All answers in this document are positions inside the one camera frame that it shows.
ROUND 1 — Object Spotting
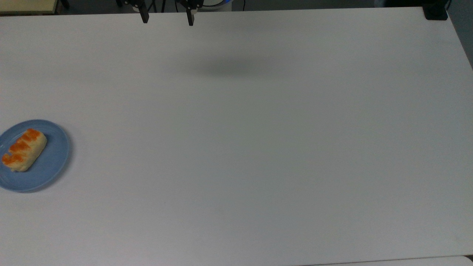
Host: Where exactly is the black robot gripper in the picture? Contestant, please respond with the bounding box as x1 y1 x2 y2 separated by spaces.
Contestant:
124 0 204 27

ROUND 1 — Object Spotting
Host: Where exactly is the bread with orange topping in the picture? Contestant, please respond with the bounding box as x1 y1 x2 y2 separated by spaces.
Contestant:
2 128 48 173

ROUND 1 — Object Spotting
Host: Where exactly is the wooden side table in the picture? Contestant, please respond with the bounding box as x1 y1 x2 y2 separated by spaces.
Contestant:
0 0 71 16

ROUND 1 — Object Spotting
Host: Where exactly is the blue round plate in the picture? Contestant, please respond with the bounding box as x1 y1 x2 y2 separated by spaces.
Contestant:
0 119 71 193

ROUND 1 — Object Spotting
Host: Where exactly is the black table clamp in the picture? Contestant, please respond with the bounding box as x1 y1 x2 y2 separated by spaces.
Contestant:
423 3 449 21

